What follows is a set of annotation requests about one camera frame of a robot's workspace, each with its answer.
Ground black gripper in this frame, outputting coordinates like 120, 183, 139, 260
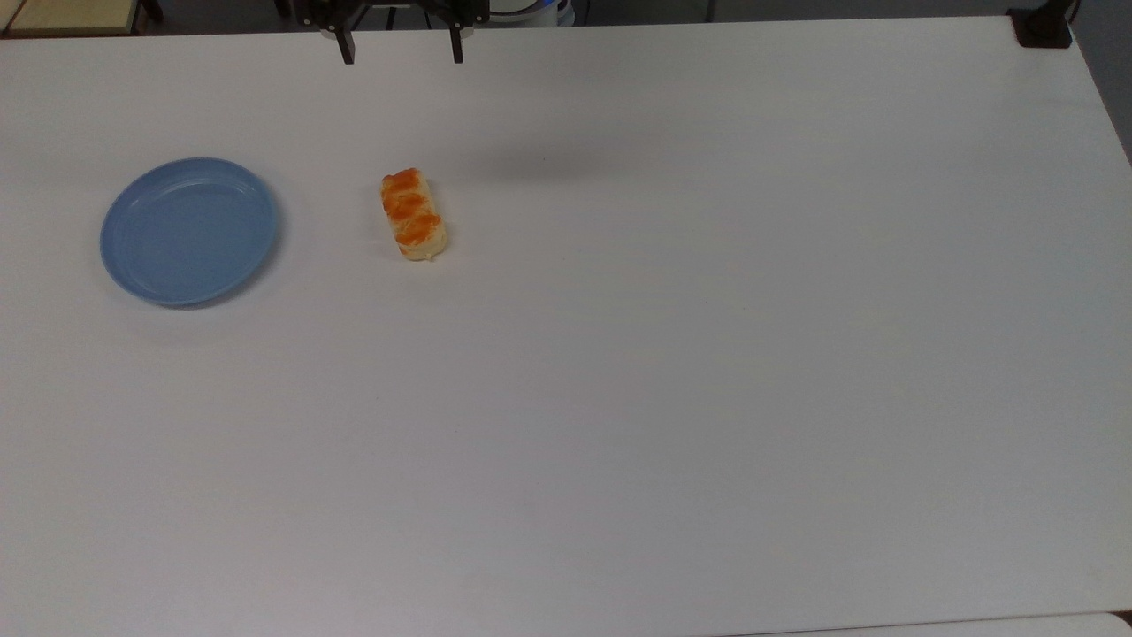
296, 0, 489, 66

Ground orange glazed bread roll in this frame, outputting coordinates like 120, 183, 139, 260
380, 167, 448, 263

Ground blue round plate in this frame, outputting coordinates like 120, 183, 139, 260
99, 157, 282, 309

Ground wooden desk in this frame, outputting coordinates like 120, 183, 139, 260
0, 0, 142, 38

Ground black pole with clamp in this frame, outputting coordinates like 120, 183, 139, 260
1008, 0, 1082, 50

